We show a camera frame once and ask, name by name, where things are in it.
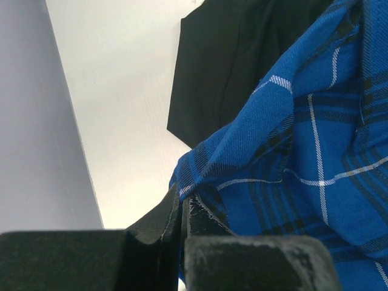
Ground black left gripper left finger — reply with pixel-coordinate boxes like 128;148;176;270
1;186;181;290

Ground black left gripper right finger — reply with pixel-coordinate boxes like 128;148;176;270
181;195;343;290

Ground blue plaid shirt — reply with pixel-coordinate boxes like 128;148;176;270
170;1;387;290

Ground black garment on table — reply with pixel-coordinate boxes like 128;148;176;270
167;0;330;148

